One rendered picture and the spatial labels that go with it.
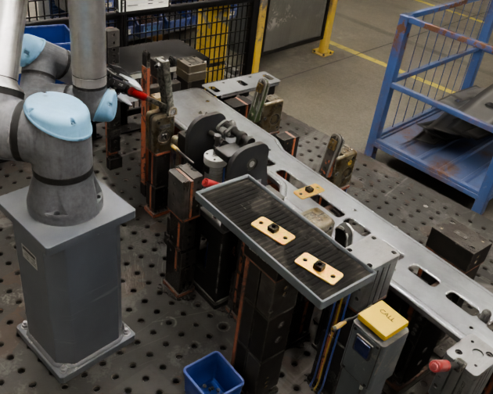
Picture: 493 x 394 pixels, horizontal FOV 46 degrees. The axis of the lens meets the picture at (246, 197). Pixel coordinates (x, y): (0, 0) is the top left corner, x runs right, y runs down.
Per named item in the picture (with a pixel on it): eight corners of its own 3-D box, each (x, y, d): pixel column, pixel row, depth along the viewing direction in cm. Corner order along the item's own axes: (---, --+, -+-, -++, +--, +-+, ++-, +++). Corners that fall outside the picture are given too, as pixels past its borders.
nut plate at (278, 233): (296, 238, 110) (296, 233, 110) (283, 246, 108) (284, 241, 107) (262, 216, 115) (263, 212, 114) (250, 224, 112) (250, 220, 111)
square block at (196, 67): (201, 152, 222) (207, 62, 201) (183, 157, 217) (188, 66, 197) (189, 143, 227) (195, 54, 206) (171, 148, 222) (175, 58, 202)
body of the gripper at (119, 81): (118, 107, 150) (79, 92, 141) (102, 93, 155) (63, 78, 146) (131, 80, 148) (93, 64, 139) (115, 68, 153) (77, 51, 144)
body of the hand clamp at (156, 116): (171, 212, 189) (176, 115, 169) (153, 218, 185) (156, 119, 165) (161, 202, 193) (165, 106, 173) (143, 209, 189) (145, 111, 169)
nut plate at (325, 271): (343, 275, 103) (345, 270, 102) (332, 286, 100) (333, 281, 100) (305, 252, 107) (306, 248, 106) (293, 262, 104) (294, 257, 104)
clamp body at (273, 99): (278, 190, 207) (293, 100, 187) (252, 199, 200) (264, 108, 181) (261, 177, 212) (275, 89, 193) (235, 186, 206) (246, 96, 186)
